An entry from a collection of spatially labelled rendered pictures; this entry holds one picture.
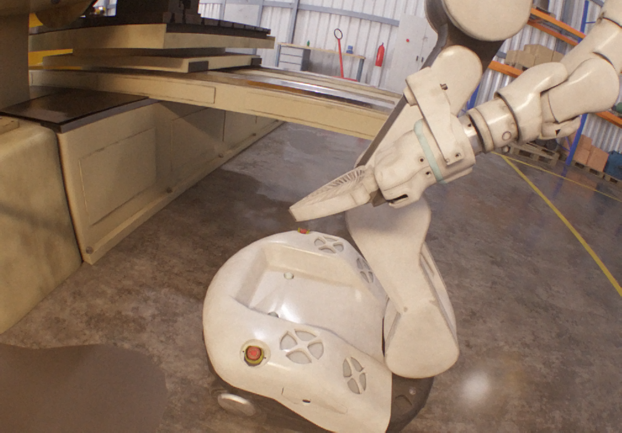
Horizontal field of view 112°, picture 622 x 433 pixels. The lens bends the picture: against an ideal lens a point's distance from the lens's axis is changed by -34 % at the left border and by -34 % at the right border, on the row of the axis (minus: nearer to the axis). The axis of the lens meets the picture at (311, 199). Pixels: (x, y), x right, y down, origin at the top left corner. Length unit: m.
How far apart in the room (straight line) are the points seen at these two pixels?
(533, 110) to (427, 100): 0.13
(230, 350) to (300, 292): 0.29
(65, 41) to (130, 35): 0.49
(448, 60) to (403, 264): 0.38
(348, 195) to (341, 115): 0.88
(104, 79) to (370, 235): 1.58
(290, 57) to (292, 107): 6.19
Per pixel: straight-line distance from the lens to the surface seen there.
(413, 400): 0.88
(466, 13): 0.53
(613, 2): 0.50
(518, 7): 0.56
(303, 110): 1.26
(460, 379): 1.27
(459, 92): 0.57
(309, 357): 0.67
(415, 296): 0.67
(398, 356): 0.81
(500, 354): 1.46
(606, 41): 0.46
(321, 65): 8.17
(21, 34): 1.83
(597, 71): 0.43
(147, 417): 1.01
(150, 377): 1.07
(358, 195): 0.37
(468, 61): 0.57
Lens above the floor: 0.91
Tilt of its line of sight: 27 degrees down
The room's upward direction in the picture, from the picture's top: 11 degrees clockwise
